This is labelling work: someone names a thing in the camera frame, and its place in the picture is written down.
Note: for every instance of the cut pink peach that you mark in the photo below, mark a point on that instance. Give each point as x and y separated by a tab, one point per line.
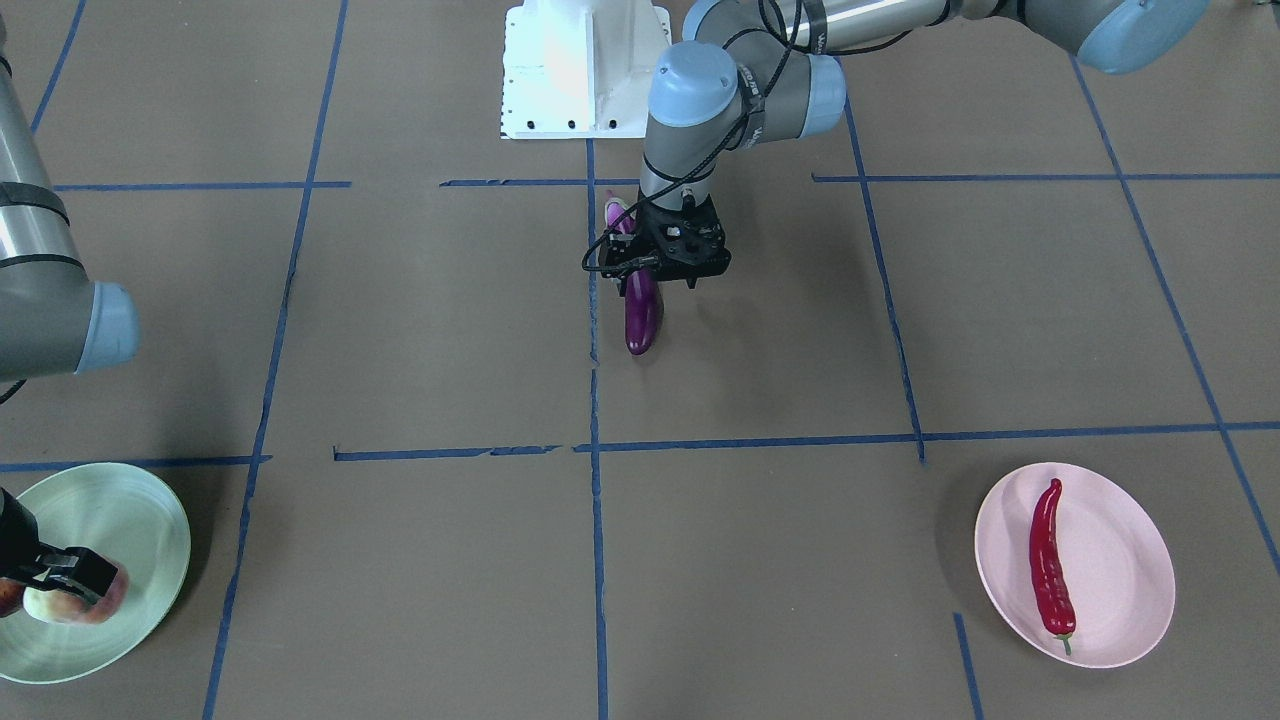
63	608

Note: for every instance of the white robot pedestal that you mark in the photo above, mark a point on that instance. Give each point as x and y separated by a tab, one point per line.
580	69

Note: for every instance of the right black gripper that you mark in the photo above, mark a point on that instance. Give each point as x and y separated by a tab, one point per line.
14	535

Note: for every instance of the green plate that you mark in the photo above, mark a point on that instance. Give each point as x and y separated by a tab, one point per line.
128	515

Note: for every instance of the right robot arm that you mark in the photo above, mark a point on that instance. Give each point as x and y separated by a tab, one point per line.
54	320

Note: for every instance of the red yellow pomegranate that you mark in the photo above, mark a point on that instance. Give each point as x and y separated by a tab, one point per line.
11	597

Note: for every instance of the purple eggplant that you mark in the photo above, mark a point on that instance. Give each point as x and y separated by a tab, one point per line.
641	293

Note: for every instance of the red chili pepper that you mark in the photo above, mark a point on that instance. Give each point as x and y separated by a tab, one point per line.
1050	590

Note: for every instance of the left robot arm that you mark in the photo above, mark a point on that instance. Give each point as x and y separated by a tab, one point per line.
750	72

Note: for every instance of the pink plate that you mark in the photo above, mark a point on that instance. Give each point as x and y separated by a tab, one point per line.
1115	562

